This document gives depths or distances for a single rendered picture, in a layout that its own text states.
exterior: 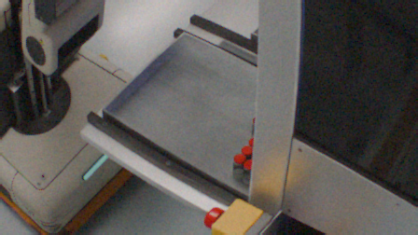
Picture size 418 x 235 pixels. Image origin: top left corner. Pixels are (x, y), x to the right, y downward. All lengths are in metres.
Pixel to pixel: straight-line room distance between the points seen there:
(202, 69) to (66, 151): 0.78
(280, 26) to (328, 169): 0.24
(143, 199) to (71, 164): 0.36
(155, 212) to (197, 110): 0.97
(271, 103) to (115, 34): 1.98
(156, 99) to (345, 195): 0.59
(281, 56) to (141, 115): 0.60
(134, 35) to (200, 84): 1.42
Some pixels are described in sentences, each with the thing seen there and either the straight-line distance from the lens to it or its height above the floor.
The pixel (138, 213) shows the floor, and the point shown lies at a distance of 2.57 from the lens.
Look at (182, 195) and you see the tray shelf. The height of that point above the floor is 0.88.
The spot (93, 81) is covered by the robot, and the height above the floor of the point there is 0.28.
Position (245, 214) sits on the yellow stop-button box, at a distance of 1.31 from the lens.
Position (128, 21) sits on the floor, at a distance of 3.15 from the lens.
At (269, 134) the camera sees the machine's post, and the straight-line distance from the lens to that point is 1.21.
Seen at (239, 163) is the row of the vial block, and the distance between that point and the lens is 1.50.
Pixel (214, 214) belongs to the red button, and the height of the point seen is 1.01.
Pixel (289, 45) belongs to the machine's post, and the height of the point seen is 1.37.
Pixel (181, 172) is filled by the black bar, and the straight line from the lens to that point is 1.52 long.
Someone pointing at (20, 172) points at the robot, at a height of 0.28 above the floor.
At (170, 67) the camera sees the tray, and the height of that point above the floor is 0.88.
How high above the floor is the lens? 2.11
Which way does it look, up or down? 49 degrees down
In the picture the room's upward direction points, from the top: straight up
